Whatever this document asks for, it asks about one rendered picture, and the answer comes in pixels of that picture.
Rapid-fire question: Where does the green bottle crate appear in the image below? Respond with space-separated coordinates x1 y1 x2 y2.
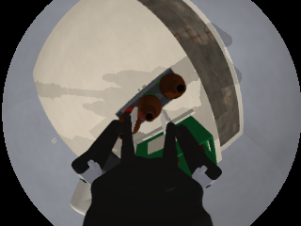
135 116 217 177

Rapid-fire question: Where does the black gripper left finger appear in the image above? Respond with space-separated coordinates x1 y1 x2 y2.
71 107 139 191

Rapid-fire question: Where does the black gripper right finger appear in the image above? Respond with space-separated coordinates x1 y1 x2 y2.
159 109 222 192

